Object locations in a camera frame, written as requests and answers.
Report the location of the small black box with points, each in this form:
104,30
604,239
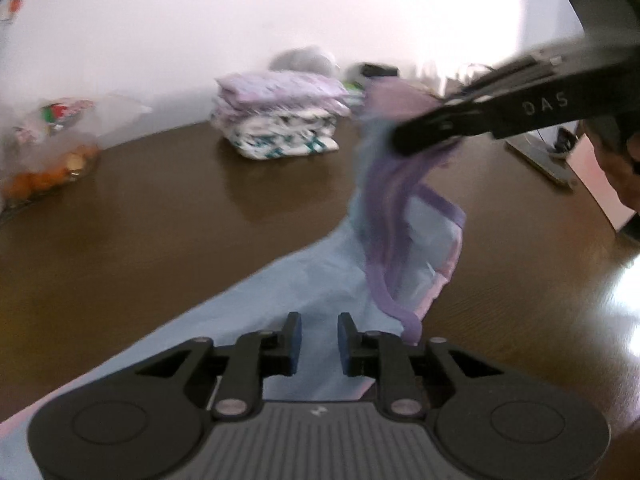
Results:
372,71

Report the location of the white round fan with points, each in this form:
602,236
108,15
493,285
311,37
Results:
306,60

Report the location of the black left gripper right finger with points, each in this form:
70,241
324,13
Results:
384,358

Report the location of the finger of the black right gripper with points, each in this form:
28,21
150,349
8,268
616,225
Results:
586,79

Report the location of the folded floral clothes stack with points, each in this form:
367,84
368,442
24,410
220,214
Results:
281,114

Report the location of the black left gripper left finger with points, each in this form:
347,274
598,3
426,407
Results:
243,367

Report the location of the plastic bag of oranges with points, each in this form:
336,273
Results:
56,143

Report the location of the pink blue purple garment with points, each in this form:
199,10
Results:
384,264

